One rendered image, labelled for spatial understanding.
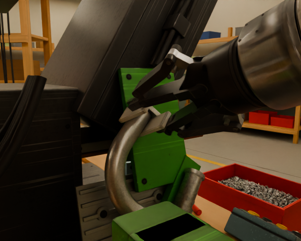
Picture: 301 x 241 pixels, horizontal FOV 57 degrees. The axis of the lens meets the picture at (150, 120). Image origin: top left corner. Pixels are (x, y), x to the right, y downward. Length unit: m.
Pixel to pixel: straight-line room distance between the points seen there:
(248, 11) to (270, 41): 6.59
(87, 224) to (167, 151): 0.18
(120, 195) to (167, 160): 0.13
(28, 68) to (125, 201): 2.71
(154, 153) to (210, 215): 0.34
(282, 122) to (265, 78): 5.53
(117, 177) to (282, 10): 0.29
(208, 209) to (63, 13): 10.02
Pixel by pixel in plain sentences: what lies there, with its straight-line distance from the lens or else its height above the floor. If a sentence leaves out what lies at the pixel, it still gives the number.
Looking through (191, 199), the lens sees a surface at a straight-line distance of 0.49.
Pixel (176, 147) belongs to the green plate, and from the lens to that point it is 0.52.
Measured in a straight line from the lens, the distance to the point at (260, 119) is 5.96.
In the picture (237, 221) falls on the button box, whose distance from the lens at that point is 0.69.
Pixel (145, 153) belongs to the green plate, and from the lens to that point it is 0.48.
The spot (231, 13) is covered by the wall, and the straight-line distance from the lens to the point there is 7.04.
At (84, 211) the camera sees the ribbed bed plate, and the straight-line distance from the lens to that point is 0.46.
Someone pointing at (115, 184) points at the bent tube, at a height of 1.11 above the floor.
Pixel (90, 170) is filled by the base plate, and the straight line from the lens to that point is 1.09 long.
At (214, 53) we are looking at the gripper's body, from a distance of 0.29.
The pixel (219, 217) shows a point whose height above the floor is 0.90.
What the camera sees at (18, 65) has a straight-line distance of 3.22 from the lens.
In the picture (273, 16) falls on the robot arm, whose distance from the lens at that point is 0.25.
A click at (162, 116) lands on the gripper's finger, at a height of 1.20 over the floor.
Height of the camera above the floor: 1.26
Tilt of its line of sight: 10 degrees down
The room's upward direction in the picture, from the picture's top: straight up
